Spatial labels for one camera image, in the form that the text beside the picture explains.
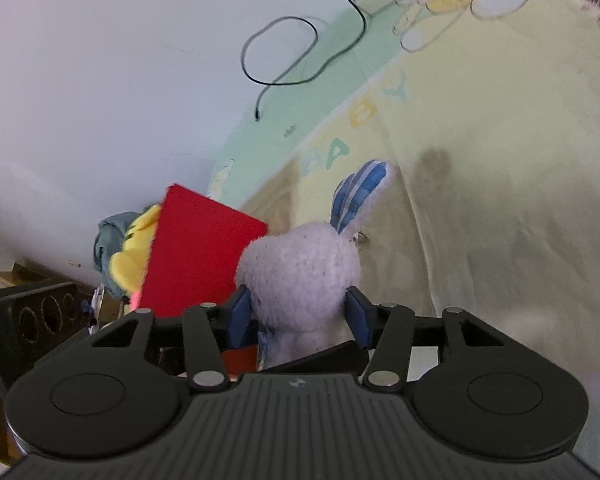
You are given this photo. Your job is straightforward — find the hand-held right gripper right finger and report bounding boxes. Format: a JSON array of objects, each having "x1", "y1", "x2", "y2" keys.
[{"x1": 346, "y1": 285, "x2": 506, "y2": 392}]

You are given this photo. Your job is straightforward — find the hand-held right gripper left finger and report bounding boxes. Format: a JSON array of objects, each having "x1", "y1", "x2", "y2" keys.
[{"x1": 87, "y1": 284, "x2": 255, "y2": 392}]

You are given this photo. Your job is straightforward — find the white rabbit plush toy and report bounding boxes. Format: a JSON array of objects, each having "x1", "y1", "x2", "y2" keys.
[{"x1": 236, "y1": 160, "x2": 397, "y2": 368}]

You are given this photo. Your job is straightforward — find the yellow tiger plush toy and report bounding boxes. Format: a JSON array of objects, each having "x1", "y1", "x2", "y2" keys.
[{"x1": 109, "y1": 204, "x2": 162, "y2": 311}]

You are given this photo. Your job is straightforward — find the wooden board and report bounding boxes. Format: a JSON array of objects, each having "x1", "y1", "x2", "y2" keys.
[{"x1": 0, "y1": 262, "x2": 51, "y2": 288}]

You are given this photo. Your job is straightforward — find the grey-blue cloth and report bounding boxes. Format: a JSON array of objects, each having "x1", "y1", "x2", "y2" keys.
[{"x1": 92, "y1": 211, "x2": 147, "y2": 297}]

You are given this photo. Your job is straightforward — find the pastel printed baby blanket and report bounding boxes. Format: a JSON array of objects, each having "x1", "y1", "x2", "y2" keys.
[{"x1": 207, "y1": 0, "x2": 600, "y2": 361}]

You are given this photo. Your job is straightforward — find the black charger cable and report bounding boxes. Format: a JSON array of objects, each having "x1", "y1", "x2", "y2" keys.
[{"x1": 241, "y1": 0, "x2": 367, "y2": 122}]

